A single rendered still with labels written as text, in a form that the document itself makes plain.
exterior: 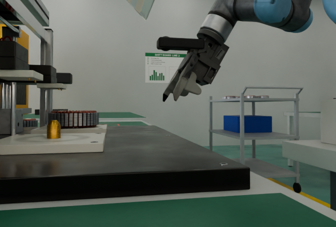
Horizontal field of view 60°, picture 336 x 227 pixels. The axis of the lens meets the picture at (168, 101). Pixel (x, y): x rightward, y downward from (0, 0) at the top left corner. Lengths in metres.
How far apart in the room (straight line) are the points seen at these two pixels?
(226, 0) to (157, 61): 5.19
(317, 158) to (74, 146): 0.47
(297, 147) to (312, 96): 6.60
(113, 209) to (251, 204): 0.11
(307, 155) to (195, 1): 5.86
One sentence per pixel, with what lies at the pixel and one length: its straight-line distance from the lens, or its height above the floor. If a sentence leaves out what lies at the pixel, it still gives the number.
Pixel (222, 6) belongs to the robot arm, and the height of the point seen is 1.08.
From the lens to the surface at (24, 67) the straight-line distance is 0.50.
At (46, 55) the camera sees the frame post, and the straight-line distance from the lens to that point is 0.92.
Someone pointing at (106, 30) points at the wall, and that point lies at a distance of 5.97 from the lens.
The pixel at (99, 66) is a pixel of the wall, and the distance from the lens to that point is 5.84.
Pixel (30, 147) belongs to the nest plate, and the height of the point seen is 0.78.
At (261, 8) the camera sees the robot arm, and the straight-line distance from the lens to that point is 0.70.
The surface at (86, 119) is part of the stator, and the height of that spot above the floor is 0.80.
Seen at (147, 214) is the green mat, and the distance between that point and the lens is 0.23.
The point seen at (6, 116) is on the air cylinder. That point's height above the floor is 0.81.
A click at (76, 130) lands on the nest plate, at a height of 0.78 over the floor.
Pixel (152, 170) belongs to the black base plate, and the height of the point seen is 0.77.
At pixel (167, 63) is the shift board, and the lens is 5.95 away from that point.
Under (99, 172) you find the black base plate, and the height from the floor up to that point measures 0.77.
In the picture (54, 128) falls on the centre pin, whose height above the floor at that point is 0.80.
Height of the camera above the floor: 0.83
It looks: 1 degrees up
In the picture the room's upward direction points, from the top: straight up
